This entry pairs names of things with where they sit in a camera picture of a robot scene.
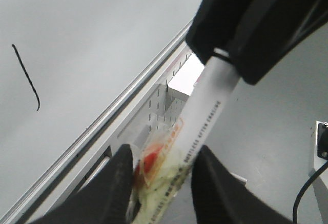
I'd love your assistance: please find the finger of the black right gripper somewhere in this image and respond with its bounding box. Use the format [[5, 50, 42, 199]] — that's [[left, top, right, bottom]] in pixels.
[[186, 0, 253, 65], [228, 0, 327, 85]]

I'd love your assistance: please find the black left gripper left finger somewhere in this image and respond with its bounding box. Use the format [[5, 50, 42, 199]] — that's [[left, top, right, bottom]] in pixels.
[[33, 144, 133, 223]]

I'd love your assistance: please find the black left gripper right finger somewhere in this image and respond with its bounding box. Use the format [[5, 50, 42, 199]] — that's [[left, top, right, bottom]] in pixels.
[[191, 146, 292, 223]]

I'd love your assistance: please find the white whiteboard marker black tip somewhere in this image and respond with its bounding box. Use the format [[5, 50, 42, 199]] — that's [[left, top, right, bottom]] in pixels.
[[128, 58, 239, 223]]

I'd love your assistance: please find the white perforated metal panel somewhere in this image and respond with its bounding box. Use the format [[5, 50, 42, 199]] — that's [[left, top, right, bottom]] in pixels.
[[117, 46, 204, 149]]

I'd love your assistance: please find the white metal shelf frame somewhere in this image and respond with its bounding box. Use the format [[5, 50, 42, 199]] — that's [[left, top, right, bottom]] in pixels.
[[75, 43, 187, 191]]

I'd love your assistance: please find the white bracket with black socket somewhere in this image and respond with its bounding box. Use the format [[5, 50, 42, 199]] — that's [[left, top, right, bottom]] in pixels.
[[309, 121, 327, 223]]

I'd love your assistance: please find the black cable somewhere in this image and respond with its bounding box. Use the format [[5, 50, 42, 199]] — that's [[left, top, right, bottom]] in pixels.
[[292, 161, 328, 223]]

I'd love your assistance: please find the white whiteboard with aluminium frame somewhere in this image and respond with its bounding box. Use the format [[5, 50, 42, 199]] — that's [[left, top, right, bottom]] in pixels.
[[1, 0, 201, 223]]

